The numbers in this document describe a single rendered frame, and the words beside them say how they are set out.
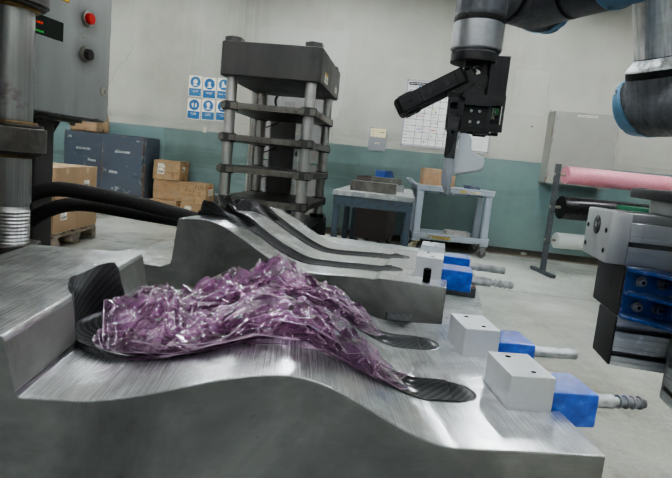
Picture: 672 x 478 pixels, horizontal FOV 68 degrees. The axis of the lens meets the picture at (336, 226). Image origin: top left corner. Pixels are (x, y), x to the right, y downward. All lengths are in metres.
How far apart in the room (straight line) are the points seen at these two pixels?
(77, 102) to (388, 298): 0.92
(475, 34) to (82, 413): 0.67
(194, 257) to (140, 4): 7.74
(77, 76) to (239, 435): 1.09
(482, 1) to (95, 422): 0.69
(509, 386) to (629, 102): 0.82
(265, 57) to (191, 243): 4.05
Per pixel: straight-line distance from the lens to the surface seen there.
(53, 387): 0.38
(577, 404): 0.46
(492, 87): 0.80
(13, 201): 1.04
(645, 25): 1.15
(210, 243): 0.71
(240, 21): 7.74
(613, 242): 0.99
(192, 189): 7.33
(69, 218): 5.38
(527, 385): 0.43
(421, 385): 0.45
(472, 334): 0.52
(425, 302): 0.65
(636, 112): 1.15
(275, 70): 4.67
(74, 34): 1.33
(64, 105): 1.30
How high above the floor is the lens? 1.03
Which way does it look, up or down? 7 degrees down
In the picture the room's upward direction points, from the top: 6 degrees clockwise
